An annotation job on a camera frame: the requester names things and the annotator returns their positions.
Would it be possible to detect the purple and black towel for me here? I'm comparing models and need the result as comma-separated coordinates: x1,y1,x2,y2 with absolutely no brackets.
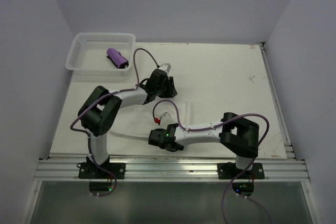
107,48,129,69

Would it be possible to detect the white towel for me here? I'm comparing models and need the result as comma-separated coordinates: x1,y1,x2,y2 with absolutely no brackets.
107,102,192,141

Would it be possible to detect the aluminium mounting rail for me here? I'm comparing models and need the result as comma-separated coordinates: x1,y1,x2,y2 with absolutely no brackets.
34,156,310,182

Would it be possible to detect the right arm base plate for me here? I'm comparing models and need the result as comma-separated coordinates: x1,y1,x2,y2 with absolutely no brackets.
217,162,265,180

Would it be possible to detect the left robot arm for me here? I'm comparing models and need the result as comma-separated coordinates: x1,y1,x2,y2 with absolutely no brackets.
75,64,177,178

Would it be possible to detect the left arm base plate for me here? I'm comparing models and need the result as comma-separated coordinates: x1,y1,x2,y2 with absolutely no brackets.
76,162,125,179

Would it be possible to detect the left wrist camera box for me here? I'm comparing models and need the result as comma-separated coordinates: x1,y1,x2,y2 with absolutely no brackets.
159,63,172,74

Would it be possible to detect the white plastic basket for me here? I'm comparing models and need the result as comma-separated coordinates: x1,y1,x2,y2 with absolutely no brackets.
65,33,135,77

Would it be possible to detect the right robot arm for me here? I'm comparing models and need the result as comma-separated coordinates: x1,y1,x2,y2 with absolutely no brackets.
148,112,259,178

